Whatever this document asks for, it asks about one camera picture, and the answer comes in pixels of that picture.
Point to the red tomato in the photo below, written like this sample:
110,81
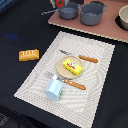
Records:
59,3

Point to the light blue milk carton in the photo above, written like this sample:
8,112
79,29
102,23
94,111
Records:
54,89

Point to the round wooden plate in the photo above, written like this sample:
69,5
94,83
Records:
66,73

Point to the wooden handled fork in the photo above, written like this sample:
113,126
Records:
71,82

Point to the left grey pot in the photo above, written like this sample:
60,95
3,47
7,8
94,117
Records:
68,11

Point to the yellow butter box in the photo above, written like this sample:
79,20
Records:
72,66

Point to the grey pot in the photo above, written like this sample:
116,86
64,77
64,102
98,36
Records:
68,11
91,14

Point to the white woven placemat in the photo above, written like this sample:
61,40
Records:
75,106

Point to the beige bowl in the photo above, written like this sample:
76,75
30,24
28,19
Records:
123,14

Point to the right grey pot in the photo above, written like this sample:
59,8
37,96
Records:
91,14

